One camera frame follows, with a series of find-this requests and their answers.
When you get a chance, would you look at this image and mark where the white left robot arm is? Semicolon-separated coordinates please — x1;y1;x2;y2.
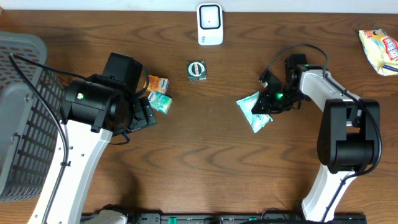
29;53;156;223

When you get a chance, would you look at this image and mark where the grey plastic shopping basket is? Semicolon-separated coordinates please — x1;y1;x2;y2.
1;31;58;203

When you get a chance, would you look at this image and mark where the teal snack pack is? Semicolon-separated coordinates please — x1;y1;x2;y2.
236;92;273;133

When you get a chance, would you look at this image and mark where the dark green round-logo box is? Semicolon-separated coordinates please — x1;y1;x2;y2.
187;60;207;82

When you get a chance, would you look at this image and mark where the teal tissue pack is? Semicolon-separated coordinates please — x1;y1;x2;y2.
148;91;172;114

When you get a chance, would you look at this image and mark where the orange tissue pack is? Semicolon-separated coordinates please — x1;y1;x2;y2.
144;75;169;94

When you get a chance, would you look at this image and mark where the white barcode scanner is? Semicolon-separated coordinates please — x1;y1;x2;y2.
197;3;224;45

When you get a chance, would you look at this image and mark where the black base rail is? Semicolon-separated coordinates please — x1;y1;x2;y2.
81;212;368;224

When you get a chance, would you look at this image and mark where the large yellow snack bag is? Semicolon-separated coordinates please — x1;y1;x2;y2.
358;29;397;76

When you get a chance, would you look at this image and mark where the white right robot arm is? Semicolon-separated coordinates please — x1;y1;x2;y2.
252;54;382;223

